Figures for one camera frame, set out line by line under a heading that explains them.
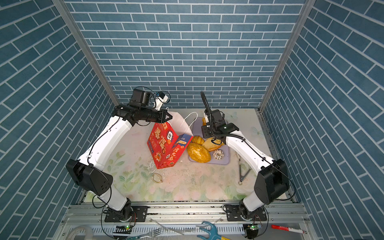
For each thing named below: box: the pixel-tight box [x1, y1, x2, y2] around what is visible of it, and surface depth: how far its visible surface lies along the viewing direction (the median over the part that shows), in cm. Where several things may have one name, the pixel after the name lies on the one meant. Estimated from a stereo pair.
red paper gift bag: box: [147, 111, 194, 169], surface depth 84 cm
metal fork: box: [127, 228, 163, 240], surface depth 69 cm
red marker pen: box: [271, 224, 304, 234], surface depth 71 cm
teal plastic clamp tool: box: [197, 221, 232, 240], surface depth 69 cm
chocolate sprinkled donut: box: [213, 149, 224, 160], surface depth 95 cm
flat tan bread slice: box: [201, 137, 224, 152], surface depth 95 cm
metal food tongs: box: [237, 153, 252, 186], surface depth 88 cm
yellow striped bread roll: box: [191, 135, 205, 145], surface depth 100 cm
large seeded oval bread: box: [186, 142, 212, 163], surface depth 91 cm
